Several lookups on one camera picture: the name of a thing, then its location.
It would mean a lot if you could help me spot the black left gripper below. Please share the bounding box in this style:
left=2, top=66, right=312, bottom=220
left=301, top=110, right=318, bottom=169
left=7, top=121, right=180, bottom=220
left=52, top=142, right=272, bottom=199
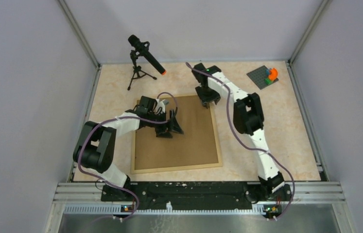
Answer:
left=147, top=109, right=183, bottom=138

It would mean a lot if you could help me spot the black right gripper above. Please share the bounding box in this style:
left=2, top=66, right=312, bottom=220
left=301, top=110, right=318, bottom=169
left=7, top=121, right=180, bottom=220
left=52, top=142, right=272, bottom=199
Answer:
left=196, top=85, right=221, bottom=108

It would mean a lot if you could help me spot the brown cardboard backing board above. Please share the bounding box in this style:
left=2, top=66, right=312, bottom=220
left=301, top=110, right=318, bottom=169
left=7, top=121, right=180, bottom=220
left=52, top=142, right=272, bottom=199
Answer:
left=134, top=96, right=220, bottom=171

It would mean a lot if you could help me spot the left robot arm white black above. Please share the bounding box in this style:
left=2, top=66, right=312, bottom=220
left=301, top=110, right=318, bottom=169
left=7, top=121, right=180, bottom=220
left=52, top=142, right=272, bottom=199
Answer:
left=73, top=96, right=184, bottom=201

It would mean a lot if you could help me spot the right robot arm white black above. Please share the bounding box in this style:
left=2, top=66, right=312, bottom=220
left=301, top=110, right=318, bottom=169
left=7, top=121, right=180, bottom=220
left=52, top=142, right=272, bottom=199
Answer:
left=187, top=63, right=285, bottom=200

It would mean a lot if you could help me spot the grey building brick baseplate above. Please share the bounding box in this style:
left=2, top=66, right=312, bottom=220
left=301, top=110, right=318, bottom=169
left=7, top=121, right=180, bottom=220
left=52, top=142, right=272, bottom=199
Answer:
left=246, top=66, right=278, bottom=90

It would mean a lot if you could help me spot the colourful toy brick stack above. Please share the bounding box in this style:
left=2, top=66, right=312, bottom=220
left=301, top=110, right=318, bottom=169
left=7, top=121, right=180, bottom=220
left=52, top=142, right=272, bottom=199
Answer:
left=264, top=68, right=278, bottom=85

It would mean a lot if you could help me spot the black mini tripod stand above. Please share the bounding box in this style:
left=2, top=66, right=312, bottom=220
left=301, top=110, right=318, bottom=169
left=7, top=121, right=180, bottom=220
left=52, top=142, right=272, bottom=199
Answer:
left=127, top=50, right=157, bottom=91

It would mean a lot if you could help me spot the black microphone orange tip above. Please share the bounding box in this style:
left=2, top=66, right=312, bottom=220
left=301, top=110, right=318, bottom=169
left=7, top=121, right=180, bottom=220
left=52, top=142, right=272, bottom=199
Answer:
left=128, top=34, right=166, bottom=75

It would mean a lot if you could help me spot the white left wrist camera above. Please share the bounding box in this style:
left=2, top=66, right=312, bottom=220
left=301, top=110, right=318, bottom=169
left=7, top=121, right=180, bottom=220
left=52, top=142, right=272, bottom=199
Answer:
left=155, top=99, right=169, bottom=114

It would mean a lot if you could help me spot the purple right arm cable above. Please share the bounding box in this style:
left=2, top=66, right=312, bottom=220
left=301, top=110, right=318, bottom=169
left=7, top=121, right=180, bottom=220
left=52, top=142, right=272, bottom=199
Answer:
left=186, top=62, right=296, bottom=221

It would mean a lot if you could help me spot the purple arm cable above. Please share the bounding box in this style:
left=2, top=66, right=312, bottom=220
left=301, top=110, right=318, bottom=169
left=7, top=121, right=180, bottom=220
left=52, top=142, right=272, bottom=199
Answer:
left=77, top=92, right=179, bottom=222
left=186, top=62, right=296, bottom=221

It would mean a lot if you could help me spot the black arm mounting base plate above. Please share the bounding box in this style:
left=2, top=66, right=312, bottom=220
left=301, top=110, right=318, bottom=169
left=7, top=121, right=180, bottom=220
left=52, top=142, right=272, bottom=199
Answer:
left=101, top=182, right=291, bottom=211

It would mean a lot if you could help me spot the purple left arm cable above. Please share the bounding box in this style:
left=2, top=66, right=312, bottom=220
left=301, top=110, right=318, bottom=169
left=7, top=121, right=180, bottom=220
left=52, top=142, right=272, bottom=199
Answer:
left=77, top=92, right=179, bottom=222

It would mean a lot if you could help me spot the aluminium front rail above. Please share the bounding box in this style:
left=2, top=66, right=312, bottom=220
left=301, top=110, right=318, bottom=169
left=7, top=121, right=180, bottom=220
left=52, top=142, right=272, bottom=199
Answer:
left=53, top=182, right=345, bottom=217

